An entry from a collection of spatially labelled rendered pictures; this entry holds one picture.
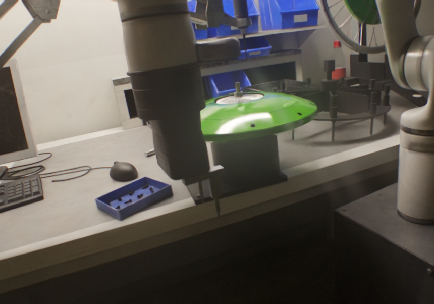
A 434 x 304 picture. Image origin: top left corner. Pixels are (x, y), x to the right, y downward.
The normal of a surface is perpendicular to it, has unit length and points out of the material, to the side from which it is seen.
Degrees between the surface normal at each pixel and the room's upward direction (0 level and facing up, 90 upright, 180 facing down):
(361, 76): 90
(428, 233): 0
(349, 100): 88
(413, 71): 100
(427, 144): 90
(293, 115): 24
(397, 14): 124
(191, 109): 90
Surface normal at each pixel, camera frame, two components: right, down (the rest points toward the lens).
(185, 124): 0.45, 0.42
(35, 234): -0.13, -0.94
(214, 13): 0.63, 0.18
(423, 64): -0.88, 0.18
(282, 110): 0.11, -0.79
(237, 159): -0.26, 0.35
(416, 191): -0.68, 0.32
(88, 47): 0.36, 0.26
